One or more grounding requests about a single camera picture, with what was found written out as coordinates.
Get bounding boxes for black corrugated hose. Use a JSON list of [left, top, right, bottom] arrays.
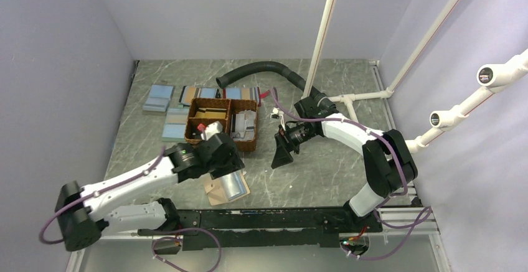
[[215, 61, 331, 106]]

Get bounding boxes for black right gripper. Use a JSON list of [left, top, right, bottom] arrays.
[[271, 123, 317, 169]]

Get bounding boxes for row of cards behind basket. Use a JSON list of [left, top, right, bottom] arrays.
[[178, 86, 265, 106]]

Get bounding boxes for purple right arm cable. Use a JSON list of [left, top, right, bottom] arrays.
[[270, 87, 432, 261]]

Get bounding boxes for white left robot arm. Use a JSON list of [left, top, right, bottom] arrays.
[[55, 125, 245, 251]]

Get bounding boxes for tan leather card holder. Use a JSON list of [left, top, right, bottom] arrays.
[[203, 174, 250, 205]]

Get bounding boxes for aluminium frame rail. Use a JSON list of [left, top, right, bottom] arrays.
[[65, 210, 448, 272]]

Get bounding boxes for blue credit cards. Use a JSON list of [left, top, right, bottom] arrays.
[[220, 172, 249, 201]]

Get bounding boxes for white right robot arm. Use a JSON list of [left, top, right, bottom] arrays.
[[271, 96, 418, 232]]

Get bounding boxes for white PVC pipe frame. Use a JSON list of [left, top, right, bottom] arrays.
[[303, 0, 527, 153]]

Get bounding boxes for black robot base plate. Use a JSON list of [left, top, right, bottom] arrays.
[[137, 206, 382, 251]]

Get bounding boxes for blue card stack far left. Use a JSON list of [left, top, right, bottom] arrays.
[[143, 84, 174, 113]]

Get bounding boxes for grey cards in basket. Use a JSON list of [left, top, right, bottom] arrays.
[[230, 110, 257, 141]]

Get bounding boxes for brown woven divided basket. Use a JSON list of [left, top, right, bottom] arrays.
[[185, 98, 258, 145]]

